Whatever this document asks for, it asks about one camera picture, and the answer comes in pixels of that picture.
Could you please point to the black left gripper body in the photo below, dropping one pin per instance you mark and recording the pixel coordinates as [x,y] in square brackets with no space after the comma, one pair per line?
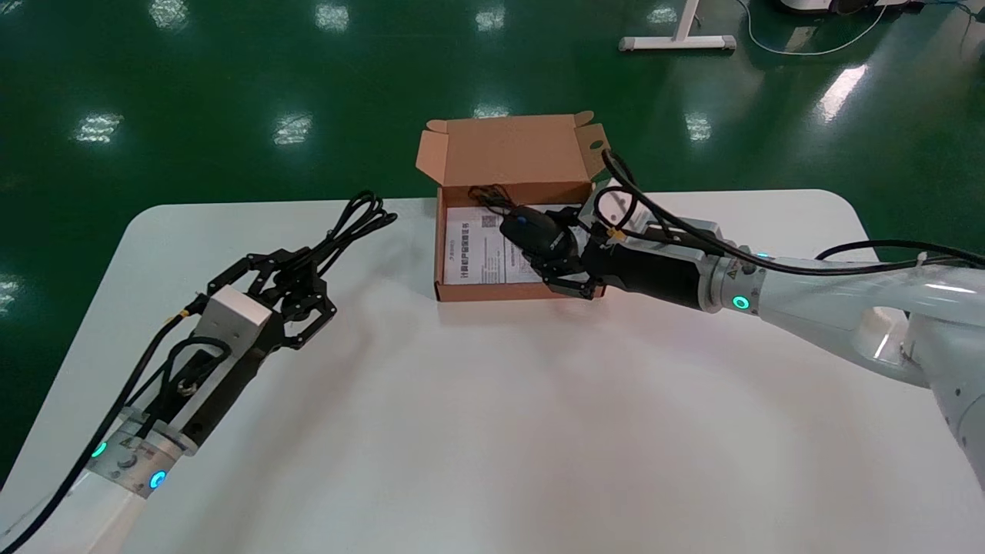
[223,392]

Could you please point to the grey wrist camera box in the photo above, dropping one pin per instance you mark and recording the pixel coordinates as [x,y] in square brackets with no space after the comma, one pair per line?
[685,231]
[231,319]

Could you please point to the brown cardboard storage box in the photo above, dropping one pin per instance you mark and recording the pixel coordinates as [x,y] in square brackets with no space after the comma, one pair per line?
[500,154]

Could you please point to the white printed manual sheet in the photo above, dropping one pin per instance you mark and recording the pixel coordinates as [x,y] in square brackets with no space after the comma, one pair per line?
[469,258]

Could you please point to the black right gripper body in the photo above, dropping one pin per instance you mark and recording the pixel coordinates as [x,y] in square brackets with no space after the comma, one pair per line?
[646,273]

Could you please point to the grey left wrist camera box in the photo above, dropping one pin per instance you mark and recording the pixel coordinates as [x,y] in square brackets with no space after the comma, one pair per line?
[231,319]

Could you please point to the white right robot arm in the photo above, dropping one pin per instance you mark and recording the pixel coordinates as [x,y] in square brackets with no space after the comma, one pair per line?
[846,308]

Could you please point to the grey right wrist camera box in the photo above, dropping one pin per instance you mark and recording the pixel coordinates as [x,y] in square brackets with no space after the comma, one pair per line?
[685,231]

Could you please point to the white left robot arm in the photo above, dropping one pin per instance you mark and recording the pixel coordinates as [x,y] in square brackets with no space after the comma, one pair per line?
[108,500]

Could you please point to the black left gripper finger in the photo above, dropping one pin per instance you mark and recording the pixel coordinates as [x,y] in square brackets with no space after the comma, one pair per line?
[246,265]
[319,312]

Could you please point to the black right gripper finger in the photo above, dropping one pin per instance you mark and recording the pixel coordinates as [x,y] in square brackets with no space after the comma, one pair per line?
[577,219]
[569,277]

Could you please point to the white table leg base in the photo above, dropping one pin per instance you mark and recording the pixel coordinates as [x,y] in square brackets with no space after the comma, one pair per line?
[677,44]

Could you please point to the white machine base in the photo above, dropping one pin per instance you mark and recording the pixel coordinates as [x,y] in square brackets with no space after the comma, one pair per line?
[808,6]

